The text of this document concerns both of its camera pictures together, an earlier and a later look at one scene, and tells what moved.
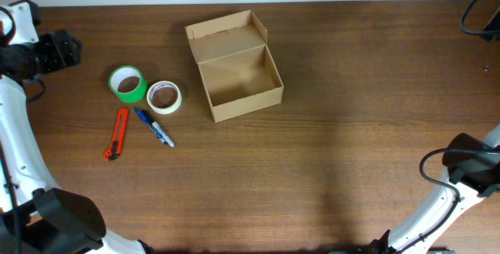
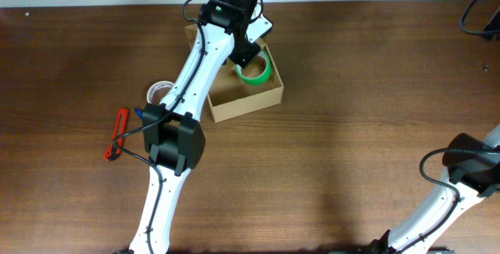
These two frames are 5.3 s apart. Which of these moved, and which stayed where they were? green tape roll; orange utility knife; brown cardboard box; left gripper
Moved: green tape roll; left gripper
Stayed: brown cardboard box; orange utility knife
